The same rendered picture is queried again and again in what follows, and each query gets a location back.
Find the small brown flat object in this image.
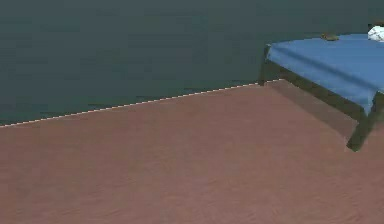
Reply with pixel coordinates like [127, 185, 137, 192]
[320, 32, 340, 42]

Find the white pillow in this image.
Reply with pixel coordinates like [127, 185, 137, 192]
[367, 25, 384, 43]

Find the blue bed with dark frame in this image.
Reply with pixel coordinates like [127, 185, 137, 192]
[258, 32, 384, 153]

